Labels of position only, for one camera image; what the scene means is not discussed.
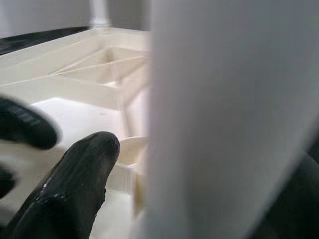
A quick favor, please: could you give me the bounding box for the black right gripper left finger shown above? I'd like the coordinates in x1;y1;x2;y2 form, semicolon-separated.
12;131;121;239

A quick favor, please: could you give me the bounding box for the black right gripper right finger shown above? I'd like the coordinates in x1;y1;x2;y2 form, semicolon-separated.
249;144;319;239

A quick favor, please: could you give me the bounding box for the white plastic children table top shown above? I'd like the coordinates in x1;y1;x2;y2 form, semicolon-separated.
0;26;153;239

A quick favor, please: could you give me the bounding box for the white plastic screw-in table leg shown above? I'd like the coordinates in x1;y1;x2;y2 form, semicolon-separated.
89;0;112;29
129;0;319;239

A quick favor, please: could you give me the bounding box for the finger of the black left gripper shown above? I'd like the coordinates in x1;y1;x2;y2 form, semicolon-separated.
0;168;17;200
0;96;61;150

